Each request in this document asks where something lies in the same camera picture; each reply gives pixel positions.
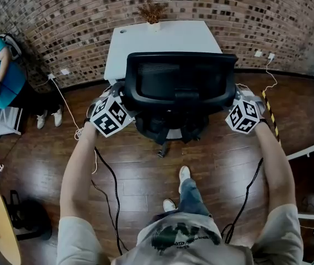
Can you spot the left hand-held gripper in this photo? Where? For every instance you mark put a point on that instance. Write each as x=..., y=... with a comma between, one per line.
x=108, y=117

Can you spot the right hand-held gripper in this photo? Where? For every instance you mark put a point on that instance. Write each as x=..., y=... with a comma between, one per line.
x=243, y=117

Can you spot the black mesh office chair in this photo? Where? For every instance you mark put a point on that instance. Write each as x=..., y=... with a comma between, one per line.
x=180, y=76

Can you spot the person's right forearm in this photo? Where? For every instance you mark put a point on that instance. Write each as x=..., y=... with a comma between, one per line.
x=276, y=170

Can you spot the person's left forearm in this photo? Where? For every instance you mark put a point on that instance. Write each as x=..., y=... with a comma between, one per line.
x=78, y=170

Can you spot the person's black wrist band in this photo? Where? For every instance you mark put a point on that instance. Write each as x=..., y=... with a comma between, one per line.
x=263, y=121
x=86, y=121

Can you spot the yellow black striped floor strip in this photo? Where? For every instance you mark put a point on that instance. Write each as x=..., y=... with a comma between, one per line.
x=271, y=114

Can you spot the white open shelf unit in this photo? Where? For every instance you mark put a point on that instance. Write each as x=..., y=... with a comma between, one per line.
x=311, y=150

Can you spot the person's white shoe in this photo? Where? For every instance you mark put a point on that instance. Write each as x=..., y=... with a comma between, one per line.
x=169, y=205
x=184, y=174

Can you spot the person's blue jeans leg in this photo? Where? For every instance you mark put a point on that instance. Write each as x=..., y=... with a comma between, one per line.
x=192, y=197

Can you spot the white table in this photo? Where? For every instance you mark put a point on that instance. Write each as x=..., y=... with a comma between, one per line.
x=167, y=39

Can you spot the white metal rack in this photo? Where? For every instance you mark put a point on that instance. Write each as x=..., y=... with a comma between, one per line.
x=7, y=120

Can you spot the dried plant in white pot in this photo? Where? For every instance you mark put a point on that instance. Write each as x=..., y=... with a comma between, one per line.
x=152, y=12

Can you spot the black floor stand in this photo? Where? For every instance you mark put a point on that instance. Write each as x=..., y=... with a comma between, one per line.
x=31, y=217

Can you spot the person's beige printed t-shirt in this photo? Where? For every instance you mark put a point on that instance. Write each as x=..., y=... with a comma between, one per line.
x=190, y=247

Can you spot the round wooden side table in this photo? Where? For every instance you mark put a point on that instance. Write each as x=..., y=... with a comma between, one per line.
x=0, y=219

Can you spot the white wall socket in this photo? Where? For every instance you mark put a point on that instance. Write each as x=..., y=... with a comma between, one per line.
x=258, y=53
x=65, y=71

